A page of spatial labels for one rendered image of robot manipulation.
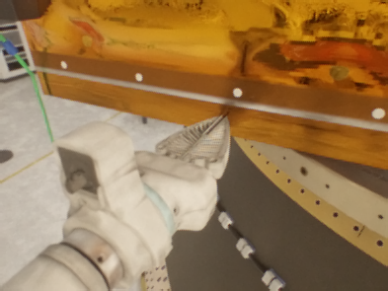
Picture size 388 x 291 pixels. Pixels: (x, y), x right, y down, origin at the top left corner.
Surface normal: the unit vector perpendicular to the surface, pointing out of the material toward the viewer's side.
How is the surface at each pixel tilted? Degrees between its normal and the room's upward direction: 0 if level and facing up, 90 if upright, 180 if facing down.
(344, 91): 93
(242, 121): 90
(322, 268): 62
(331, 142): 90
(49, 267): 6
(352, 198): 90
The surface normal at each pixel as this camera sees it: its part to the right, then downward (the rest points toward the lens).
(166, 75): -0.46, 0.47
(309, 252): -0.76, -0.16
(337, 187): -0.85, 0.28
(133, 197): 0.85, -0.02
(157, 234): 0.75, -0.26
